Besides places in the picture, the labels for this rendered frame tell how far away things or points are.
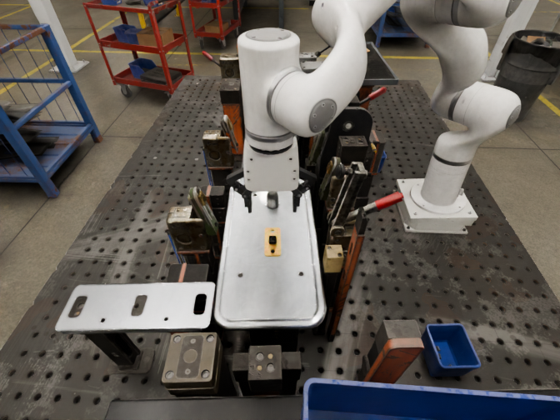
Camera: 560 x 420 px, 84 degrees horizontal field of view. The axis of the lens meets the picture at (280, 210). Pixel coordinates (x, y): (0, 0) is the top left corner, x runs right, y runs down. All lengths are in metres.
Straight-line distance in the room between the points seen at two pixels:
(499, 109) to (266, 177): 0.69
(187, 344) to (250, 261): 0.23
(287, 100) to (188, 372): 0.42
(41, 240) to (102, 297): 1.84
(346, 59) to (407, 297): 0.79
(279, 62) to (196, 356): 0.45
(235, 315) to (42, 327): 0.67
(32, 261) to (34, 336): 1.31
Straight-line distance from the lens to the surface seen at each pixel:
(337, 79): 0.42
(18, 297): 2.31
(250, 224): 0.77
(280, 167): 0.54
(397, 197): 0.66
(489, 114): 1.03
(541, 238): 2.65
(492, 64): 4.88
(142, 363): 0.98
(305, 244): 0.72
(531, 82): 3.73
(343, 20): 0.48
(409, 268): 1.13
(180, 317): 0.66
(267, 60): 0.44
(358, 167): 0.60
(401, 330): 0.43
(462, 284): 1.17
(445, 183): 1.18
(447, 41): 0.86
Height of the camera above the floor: 1.56
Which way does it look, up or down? 45 degrees down
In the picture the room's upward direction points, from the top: straight up
